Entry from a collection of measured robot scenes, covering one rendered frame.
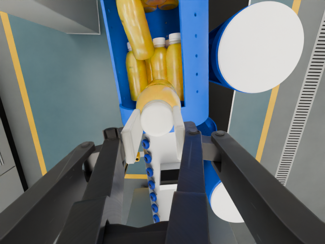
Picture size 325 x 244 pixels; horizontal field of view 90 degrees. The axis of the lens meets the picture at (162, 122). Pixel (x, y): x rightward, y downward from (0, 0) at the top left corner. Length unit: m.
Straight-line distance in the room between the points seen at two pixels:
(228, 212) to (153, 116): 0.79
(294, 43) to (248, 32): 0.16
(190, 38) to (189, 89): 0.11
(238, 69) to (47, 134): 1.97
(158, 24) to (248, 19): 0.29
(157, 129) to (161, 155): 0.62
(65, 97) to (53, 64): 0.32
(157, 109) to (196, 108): 0.26
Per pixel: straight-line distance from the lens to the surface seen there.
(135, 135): 0.15
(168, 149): 0.79
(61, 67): 1.88
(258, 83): 0.67
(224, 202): 0.88
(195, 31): 0.43
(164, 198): 0.97
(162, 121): 0.18
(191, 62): 0.41
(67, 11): 1.27
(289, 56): 0.72
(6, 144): 2.33
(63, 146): 2.15
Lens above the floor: 1.62
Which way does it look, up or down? 71 degrees down
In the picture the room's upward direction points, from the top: 179 degrees counter-clockwise
